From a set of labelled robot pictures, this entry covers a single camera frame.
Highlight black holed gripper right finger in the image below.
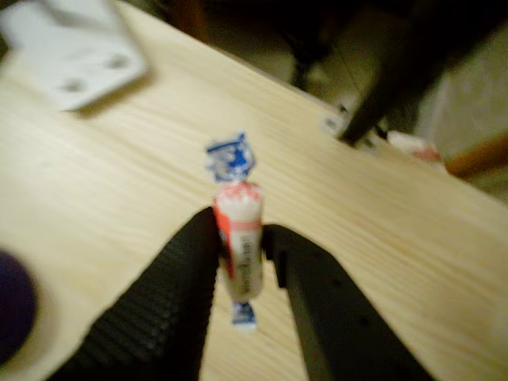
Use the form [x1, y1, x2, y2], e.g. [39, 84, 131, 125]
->
[263, 224, 434, 381]

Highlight black ribbed gripper left finger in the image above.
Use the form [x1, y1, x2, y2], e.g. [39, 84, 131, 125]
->
[46, 206, 221, 381]

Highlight small red white object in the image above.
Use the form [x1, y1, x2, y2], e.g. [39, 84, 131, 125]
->
[203, 130, 266, 335]

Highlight purple bowl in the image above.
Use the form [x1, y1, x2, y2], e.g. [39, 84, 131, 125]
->
[0, 249, 40, 367]

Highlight white red packet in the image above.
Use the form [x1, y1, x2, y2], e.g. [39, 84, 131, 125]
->
[386, 129, 448, 172]

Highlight black stand pole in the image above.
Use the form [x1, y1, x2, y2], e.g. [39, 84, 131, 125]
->
[339, 23, 449, 144]

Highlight white stand base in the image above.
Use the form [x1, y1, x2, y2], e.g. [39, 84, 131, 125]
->
[0, 0, 148, 113]

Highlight white metal bracket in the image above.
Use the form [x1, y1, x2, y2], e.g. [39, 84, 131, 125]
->
[318, 103, 383, 148]

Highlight orange wooden frame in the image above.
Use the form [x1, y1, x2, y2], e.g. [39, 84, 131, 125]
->
[447, 133, 508, 180]

